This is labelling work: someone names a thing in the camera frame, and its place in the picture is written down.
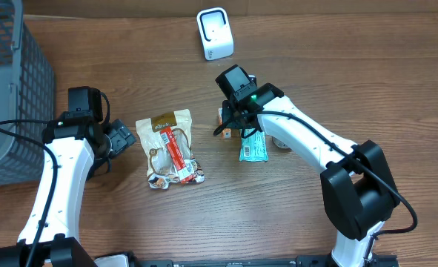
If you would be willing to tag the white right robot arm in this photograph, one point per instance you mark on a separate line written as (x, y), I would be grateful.
(358, 189)

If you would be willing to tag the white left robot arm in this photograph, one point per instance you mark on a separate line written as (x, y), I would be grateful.
(73, 150)

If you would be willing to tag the grey plastic mesh basket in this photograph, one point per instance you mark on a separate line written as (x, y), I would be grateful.
(27, 96)

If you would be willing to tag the teal wet wipes packet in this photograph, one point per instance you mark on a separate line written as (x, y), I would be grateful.
(253, 146)

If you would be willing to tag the green lid jar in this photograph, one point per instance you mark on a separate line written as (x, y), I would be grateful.
(278, 143)

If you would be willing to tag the beige snack bag red label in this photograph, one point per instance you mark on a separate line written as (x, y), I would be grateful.
(166, 141)

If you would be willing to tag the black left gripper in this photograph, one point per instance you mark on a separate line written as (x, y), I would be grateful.
(121, 134)

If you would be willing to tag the white barcode scanner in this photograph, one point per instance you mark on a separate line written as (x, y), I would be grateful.
(215, 33)

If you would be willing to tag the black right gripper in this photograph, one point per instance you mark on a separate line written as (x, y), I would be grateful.
(230, 120)

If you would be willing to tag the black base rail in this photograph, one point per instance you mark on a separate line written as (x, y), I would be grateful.
(237, 262)

